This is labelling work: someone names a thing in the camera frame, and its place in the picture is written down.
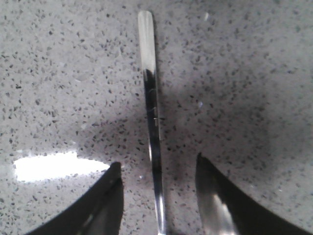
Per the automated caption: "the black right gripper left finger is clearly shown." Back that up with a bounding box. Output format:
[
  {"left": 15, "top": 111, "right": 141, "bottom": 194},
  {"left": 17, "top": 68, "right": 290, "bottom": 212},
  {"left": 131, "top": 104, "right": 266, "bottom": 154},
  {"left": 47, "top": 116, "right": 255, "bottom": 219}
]
[{"left": 28, "top": 162, "right": 124, "bottom": 235}]

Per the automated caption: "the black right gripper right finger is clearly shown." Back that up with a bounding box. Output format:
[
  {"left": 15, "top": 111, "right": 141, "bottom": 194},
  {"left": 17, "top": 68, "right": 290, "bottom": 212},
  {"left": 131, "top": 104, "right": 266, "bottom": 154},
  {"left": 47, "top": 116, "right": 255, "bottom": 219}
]
[{"left": 195, "top": 153, "right": 308, "bottom": 235}]

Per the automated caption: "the silver metal spoon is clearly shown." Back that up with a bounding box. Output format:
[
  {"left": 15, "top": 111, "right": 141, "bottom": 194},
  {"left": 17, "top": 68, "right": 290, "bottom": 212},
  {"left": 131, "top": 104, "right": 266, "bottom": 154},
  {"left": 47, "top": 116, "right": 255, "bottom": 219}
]
[{"left": 137, "top": 10, "right": 166, "bottom": 235}]

